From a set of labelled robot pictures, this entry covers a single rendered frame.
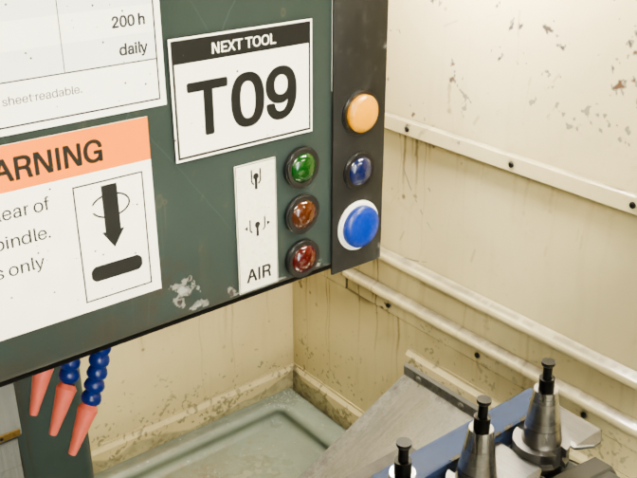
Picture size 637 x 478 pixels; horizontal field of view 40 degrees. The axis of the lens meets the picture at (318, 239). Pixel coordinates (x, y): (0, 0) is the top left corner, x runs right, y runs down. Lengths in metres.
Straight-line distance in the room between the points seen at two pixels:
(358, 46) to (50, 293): 0.24
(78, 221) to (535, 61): 1.00
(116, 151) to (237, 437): 1.62
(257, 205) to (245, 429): 1.56
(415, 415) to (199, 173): 1.26
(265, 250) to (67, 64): 0.18
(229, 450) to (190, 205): 1.55
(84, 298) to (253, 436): 1.59
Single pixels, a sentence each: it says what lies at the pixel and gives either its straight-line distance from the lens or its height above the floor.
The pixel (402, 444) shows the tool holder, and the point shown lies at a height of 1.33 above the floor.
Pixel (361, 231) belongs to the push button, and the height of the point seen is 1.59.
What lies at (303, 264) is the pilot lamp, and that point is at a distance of 0.58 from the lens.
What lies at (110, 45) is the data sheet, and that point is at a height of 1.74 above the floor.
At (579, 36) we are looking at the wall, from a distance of 1.33.
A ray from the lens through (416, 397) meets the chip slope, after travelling 1.76.
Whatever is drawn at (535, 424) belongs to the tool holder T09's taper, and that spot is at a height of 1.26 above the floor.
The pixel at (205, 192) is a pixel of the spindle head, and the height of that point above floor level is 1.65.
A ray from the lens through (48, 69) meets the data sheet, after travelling 0.46.
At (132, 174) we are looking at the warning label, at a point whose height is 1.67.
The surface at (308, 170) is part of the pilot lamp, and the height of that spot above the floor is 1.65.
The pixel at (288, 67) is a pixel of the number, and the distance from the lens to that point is 0.53.
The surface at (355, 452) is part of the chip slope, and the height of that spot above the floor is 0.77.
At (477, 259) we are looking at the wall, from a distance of 1.56.
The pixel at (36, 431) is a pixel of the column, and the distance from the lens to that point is 1.40.
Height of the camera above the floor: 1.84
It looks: 25 degrees down
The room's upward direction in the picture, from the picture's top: straight up
